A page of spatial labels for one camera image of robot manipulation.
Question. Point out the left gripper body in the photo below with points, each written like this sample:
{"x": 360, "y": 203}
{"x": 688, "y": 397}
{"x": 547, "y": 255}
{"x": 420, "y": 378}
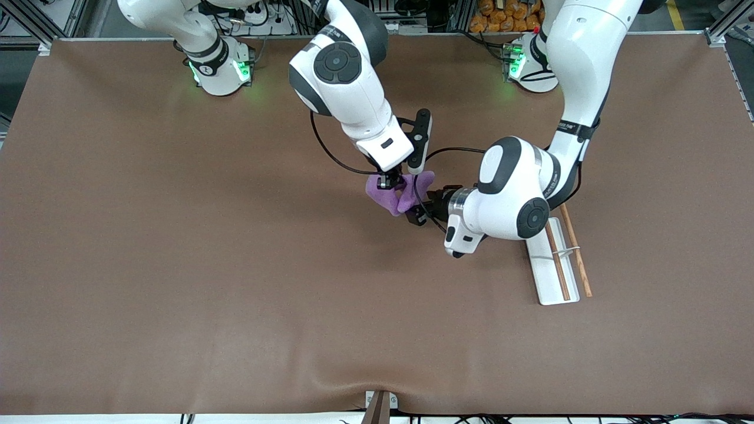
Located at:
{"x": 439, "y": 204}

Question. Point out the purple towel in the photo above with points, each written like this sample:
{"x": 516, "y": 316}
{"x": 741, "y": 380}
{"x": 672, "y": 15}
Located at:
{"x": 389, "y": 197}

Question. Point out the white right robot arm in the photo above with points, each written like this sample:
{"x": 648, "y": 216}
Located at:
{"x": 341, "y": 88}

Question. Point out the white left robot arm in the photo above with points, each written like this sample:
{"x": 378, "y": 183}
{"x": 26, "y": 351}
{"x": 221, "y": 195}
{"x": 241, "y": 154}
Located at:
{"x": 583, "y": 70}

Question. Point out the white rack with wooden rods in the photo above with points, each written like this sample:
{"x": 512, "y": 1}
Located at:
{"x": 551, "y": 277}

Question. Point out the white power strip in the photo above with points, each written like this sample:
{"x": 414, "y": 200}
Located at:
{"x": 265, "y": 20}

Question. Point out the brown table cover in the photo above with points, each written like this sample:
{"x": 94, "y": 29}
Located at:
{"x": 235, "y": 265}

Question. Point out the orange snack packets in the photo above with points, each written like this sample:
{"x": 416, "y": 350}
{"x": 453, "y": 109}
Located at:
{"x": 506, "y": 15}

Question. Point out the metal mounting bracket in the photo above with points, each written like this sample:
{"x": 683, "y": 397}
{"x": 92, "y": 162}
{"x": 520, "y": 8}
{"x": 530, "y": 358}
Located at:
{"x": 393, "y": 401}

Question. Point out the aluminium frame profile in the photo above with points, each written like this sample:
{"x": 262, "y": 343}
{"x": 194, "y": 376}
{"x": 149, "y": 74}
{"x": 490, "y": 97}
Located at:
{"x": 721, "y": 29}
{"x": 73, "y": 17}

